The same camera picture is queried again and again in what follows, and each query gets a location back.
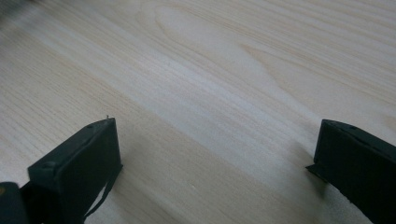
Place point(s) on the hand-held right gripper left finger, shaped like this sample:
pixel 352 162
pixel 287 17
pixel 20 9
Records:
pixel 77 168

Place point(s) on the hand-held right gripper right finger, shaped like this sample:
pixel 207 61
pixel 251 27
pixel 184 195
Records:
pixel 358 161

